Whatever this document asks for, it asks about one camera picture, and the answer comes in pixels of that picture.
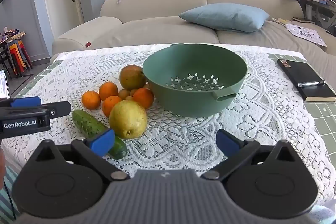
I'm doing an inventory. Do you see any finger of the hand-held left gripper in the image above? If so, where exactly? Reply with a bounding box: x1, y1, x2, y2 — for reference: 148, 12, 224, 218
0, 97, 42, 109
39, 101, 72, 119

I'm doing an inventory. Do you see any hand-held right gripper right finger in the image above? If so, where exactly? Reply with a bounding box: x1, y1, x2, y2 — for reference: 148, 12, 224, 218
200, 128, 298, 180

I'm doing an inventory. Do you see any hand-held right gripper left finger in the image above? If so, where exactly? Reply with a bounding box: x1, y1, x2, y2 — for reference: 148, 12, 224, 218
33, 128, 131, 180

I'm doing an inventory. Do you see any green cucumber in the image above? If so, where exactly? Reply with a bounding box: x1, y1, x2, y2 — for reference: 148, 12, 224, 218
71, 109, 128, 160

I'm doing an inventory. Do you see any orange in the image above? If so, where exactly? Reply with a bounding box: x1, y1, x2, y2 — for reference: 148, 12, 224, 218
99, 81, 119, 102
133, 88, 155, 109
81, 91, 101, 110
102, 95, 123, 118

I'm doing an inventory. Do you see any yellow pear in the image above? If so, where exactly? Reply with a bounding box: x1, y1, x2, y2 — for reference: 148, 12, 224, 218
109, 100, 148, 139

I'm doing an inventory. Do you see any green colander bowl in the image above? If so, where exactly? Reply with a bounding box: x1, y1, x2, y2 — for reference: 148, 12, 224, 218
142, 43, 248, 118

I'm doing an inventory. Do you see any white lace tablecloth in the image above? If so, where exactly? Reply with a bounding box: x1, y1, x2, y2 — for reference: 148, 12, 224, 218
0, 43, 336, 211

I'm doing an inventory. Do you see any black chair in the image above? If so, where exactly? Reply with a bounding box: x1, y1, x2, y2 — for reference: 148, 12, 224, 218
0, 42, 13, 77

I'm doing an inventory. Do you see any stack of coloured stools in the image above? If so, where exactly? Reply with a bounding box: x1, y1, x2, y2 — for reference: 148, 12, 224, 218
8, 39, 33, 75

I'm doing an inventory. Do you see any teal striped cloth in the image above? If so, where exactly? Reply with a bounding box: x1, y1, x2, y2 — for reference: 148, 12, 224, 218
0, 164, 20, 222

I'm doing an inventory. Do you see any black pen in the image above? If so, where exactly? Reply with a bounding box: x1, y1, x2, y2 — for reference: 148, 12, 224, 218
297, 80, 326, 88

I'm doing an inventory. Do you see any black notebook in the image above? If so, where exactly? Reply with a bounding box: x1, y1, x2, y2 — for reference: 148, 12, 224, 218
277, 59, 336, 102

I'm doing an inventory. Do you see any beige sofa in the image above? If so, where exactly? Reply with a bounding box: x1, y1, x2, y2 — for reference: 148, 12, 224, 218
49, 0, 336, 83

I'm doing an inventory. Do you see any light blue pillow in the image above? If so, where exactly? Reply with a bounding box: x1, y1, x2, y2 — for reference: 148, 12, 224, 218
178, 3, 270, 33

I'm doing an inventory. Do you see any yellow flat item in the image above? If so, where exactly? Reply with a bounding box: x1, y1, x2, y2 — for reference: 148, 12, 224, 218
272, 17, 292, 25

